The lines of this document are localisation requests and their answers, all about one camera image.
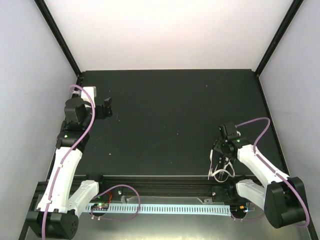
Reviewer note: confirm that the white shoelace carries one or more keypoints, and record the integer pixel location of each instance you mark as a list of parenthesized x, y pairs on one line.
[(222, 171)]

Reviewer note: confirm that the white slotted cable duct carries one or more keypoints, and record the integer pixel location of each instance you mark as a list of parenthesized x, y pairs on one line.
[(169, 209)]

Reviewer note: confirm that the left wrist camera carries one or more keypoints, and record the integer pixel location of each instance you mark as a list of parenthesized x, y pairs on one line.
[(89, 92)]

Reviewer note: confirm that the right controller board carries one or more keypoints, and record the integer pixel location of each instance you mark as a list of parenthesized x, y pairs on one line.
[(241, 209)]

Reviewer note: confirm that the black table mat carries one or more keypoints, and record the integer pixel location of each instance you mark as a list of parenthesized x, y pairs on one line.
[(165, 122)]

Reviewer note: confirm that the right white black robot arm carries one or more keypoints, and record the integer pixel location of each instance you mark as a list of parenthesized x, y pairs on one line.
[(281, 197)]

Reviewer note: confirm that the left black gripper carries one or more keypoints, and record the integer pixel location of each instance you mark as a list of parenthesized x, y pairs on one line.
[(102, 114)]

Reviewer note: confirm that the black left frame post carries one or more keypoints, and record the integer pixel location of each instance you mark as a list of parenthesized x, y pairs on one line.
[(50, 21)]

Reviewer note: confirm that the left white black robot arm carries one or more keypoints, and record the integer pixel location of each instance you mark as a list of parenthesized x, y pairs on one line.
[(57, 214)]

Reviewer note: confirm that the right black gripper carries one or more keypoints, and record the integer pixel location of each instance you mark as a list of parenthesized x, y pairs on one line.
[(216, 147)]

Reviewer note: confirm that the controller board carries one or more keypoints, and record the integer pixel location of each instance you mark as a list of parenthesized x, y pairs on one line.
[(241, 209), (100, 207)]

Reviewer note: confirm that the left controller board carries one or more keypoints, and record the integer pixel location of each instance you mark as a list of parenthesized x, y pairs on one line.
[(100, 207)]

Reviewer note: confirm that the black frame post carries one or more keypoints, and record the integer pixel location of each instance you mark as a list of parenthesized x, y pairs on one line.
[(281, 30), (50, 21)]

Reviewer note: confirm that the black aluminium rail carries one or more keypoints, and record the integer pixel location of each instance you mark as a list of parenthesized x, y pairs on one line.
[(173, 186)]

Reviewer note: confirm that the black right frame post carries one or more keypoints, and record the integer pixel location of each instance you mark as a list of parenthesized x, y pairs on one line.
[(281, 30)]

